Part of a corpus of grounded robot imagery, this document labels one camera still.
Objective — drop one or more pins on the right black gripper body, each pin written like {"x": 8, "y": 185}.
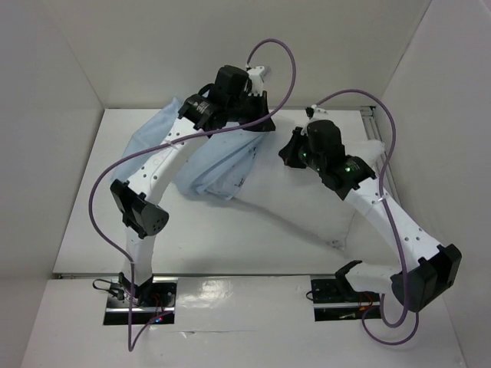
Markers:
{"x": 288, "y": 149}

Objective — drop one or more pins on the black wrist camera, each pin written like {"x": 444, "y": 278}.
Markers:
{"x": 233, "y": 84}
{"x": 324, "y": 139}

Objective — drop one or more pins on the aluminium rail frame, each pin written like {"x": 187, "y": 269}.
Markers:
{"x": 373, "y": 133}

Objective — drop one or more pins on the light blue pillowcase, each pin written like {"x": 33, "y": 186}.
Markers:
{"x": 219, "y": 167}

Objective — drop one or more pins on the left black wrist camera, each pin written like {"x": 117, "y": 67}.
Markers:
{"x": 233, "y": 84}

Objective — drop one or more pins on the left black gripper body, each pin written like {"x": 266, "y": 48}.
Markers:
{"x": 249, "y": 109}

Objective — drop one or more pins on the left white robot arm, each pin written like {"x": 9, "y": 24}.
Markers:
{"x": 138, "y": 196}

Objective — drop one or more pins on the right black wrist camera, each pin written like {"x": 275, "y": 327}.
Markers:
{"x": 324, "y": 139}

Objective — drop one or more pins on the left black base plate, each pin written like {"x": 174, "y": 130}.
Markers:
{"x": 158, "y": 306}

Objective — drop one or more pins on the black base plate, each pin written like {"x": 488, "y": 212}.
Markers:
{"x": 158, "y": 306}
{"x": 330, "y": 303}

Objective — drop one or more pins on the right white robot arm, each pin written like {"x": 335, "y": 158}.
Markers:
{"x": 427, "y": 268}

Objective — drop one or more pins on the white pillow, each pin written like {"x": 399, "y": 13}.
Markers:
{"x": 297, "y": 196}

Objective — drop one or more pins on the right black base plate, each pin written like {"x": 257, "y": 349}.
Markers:
{"x": 330, "y": 303}

